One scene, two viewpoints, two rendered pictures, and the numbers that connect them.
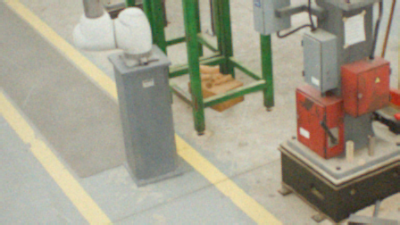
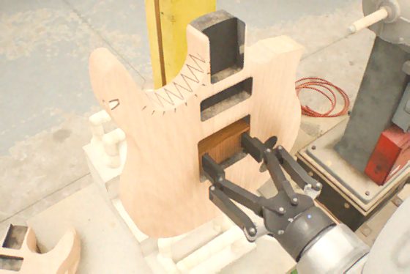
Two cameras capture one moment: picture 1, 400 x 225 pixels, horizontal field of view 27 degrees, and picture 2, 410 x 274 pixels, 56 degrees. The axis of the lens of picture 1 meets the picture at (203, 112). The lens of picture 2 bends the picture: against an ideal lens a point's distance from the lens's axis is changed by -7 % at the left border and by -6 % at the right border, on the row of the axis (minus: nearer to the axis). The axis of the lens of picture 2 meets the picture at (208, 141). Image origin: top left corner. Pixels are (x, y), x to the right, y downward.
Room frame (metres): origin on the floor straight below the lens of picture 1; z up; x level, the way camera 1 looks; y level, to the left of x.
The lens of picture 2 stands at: (4.81, 0.49, 1.95)
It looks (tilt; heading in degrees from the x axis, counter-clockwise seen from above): 49 degrees down; 259
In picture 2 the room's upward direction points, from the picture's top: straight up
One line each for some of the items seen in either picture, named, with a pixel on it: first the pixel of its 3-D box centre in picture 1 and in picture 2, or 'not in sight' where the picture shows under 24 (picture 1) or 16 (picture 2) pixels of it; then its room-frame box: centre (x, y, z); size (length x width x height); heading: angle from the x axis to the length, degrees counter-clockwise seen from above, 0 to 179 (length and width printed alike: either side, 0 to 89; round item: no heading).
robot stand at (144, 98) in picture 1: (145, 116); not in sight; (4.12, 0.32, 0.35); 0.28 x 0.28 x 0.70; 19
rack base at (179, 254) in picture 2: not in sight; (200, 253); (4.74, 0.00, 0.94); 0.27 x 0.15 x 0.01; 26
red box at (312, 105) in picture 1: (319, 116); (397, 146); (3.67, -0.57, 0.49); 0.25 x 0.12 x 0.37; 27
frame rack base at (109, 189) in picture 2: not in sight; (140, 161); (4.87, -0.28, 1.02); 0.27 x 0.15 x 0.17; 26
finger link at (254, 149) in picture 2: not in sight; (247, 142); (4.67, 0.07, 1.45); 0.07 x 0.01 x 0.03; 114
